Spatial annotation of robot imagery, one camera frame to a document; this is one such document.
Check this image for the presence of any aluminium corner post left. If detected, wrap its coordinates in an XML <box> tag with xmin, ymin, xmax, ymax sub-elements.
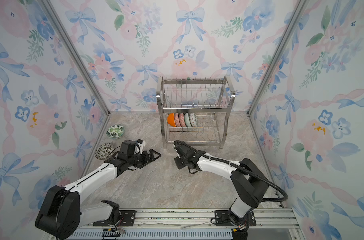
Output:
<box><xmin>38</xmin><ymin>0</ymin><xmax>110</xmax><ymax>116</ymax></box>

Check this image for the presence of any pale green celadon bowl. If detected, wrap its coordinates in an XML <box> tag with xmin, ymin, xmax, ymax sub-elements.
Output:
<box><xmin>184</xmin><ymin>113</ymin><xmax>192</xmax><ymax>128</ymax></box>

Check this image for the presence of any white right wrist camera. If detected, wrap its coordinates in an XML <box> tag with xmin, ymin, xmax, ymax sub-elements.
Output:
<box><xmin>173</xmin><ymin>140</ymin><xmax>184</xmax><ymax>155</ymax></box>

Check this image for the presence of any aluminium corner post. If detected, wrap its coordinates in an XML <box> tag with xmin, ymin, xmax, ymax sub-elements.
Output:
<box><xmin>38</xmin><ymin>0</ymin><xmax>110</xmax><ymax>116</ymax></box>
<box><xmin>247</xmin><ymin>0</ymin><xmax>308</xmax><ymax>118</ymax></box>

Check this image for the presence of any aluminium corner post right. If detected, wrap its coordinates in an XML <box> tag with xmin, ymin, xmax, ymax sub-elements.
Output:
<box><xmin>247</xmin><ymin>0</ymin><xmax>308</xmax><ymax>118</ymax></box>

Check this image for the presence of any pink purple bowl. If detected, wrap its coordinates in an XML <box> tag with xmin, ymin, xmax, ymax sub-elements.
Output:
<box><xmin>174</xmin><ymin>113</ymin><xmax>181</xmax><ymax>128</ymax></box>

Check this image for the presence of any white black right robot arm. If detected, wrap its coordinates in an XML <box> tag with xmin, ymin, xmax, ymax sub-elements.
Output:
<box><xmin>174</xmin><ymin>140</ymin><xmax>269</xmax><ymax>226</ymax></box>

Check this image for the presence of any dark speckled bowl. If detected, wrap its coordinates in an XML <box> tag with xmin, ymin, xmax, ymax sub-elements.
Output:
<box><xmin>94</xmin><ymin>143</ymin><xmax>115</xmax><ymax>161</ymax></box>

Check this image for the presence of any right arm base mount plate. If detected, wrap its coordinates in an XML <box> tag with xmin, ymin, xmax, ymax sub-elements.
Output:
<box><xmin>211</xmin><ymin>210</ymin><xmax>257</xmax><ymax>227</ymax></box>

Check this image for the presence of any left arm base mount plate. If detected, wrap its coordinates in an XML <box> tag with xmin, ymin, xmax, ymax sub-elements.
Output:
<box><xmin>93</xmin><ymin>210</ymin><xmax>136</xmax><ymax>227</ymax></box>

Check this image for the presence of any stainless steel dish rack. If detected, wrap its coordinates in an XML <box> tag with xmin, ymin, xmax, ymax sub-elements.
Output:
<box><xmin>156</xmin><ymin>76</ymin><xmax>237</xmax><ymax>149</ymax></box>

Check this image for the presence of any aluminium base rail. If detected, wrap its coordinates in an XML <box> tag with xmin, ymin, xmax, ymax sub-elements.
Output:
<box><xmin>68</xmin><ymin>208</ymin><xmax>305</xmax><ymax>240</ymax></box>

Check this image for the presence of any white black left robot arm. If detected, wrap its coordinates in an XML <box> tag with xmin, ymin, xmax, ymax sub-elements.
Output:
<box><xmin>35</xmin><ymin>139</ymin><xmax>161</xmax><ymax>240</ymax></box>

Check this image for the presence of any green geometric pattern bowl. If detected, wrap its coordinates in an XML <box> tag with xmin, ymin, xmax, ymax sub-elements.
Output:
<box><xmin>189</xmin><ymin>113</ymin><xmax>198</xmax><ymax>128</ymax></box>

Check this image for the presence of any black corrugated cable conduit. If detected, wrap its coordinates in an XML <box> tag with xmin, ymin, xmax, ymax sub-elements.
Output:
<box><xmin>175</xmin><ymin>140</ymin><xmax>289</xmax><ymax>203</ymax></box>

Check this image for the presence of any orange white bowl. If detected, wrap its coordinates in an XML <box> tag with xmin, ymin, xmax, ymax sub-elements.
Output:
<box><xmin>167</xmin><ymin>113</ymin><xmax>176</xmax><ymax>128</ymax></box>

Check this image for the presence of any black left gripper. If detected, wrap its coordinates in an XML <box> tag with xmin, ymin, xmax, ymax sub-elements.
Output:
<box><xmin>128</xmin><ymin>148</ymin><xmax>161</xmax><ymax>169</ymax></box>

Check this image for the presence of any green leaf pattern bowl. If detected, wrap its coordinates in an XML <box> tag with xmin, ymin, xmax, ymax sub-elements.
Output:
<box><xmin>106</xmin><ymin>124</ymin><xmax>125</xmax><ymax>140</ymax></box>

